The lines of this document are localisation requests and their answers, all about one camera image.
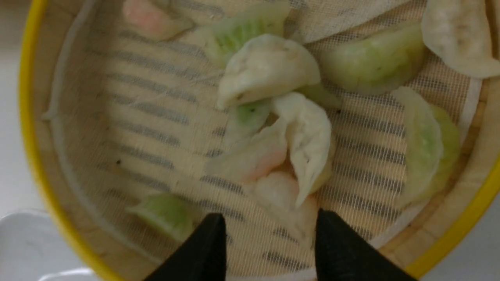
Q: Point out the white dumpling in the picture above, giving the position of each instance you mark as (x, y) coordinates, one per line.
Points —
(311, 143)
(266, 66)
(458, 32)

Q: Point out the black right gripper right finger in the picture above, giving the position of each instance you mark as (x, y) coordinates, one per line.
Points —
(343, 255)

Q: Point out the white square plate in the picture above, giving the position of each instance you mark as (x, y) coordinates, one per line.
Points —
(31, 249)

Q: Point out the pink dumpling front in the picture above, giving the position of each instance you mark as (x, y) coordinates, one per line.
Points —
(277, 194)

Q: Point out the white dumpling lower centre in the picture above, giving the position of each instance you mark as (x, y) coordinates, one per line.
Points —
(311, 143)

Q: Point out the white steamer liner cloth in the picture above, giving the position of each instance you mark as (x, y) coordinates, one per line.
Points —
(129, 115)

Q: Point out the yellow-rimmed bamboo steamer basket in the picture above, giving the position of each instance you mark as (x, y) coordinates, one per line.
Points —
(473, 104)

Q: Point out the pink dumpling middle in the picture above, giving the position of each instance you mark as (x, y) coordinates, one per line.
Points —
(252, 158)

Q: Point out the green dumpling upper centre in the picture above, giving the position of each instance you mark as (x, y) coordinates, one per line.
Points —
(378, 63)

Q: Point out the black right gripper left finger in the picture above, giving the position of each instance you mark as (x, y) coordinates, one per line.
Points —
(202, 257)

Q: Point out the small green dumpling underneath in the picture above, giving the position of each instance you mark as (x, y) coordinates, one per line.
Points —
(245, 120)

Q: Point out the pink dumpling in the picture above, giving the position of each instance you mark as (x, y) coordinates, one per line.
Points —
(277, 194)
(157, 20)
(252, 158)

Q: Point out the white dumpling back right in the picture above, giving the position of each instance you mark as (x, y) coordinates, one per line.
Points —
(458, 32)

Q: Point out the green dumpling back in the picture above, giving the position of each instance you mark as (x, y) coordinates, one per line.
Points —
(167, 214)

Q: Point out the green dumpling right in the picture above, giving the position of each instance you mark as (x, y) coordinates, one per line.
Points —
(433, 147)

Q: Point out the green dumpling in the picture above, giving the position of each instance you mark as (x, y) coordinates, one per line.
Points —
(378, 63)
(167, 214)
(433, 147)
(221, 40)

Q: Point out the green dumpling left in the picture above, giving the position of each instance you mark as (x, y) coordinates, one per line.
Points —
(221, 40)

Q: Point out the pink dumpling far left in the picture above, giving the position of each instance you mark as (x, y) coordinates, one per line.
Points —
(157, 20)

